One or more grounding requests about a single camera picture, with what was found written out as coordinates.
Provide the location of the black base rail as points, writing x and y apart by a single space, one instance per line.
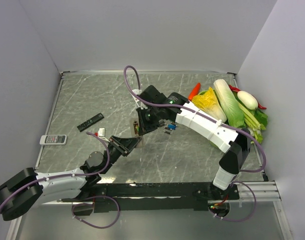
154 196

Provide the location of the celery stalks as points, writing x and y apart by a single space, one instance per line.
250 119

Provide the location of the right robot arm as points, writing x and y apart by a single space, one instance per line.
235 146

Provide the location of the white remote with blue button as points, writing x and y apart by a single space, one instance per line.
133 122

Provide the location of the bok choy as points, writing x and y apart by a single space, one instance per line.
257 134

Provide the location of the black remote control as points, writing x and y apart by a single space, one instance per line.
90 122

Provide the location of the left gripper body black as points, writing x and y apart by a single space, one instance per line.
113 154

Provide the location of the orange carrot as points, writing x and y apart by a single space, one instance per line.
195 91

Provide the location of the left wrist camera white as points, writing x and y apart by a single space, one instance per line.
101 133

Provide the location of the blue battery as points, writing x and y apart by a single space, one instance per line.
172 126

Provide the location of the green napa cabbage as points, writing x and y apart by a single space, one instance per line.
229 104

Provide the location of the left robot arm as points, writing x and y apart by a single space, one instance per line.
29 188

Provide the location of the white eggplant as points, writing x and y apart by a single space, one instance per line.
248 100

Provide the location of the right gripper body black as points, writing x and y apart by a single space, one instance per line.
149 118

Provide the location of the white grey remote left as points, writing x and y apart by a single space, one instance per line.
53 140

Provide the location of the yellow napa cabbage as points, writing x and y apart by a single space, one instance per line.
209 104

